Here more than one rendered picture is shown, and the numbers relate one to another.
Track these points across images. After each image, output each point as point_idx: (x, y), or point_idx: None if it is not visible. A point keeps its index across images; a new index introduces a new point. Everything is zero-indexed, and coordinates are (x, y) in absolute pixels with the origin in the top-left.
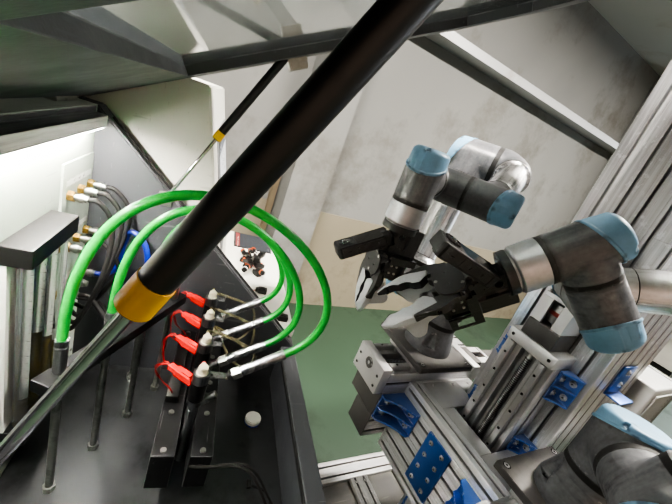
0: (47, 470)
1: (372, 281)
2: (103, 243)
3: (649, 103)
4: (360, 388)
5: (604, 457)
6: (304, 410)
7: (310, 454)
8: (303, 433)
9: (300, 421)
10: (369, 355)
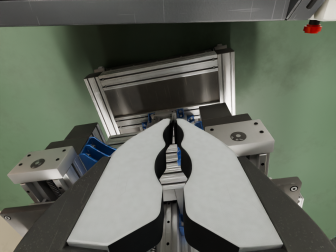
0: None
1: (68, 242)
2: None
3: None
4: (232, 119)
5: None
6: (153, 19)
7: (89, 16)
8: (116, 11)
9: (134, 9)
10: (245, 140)
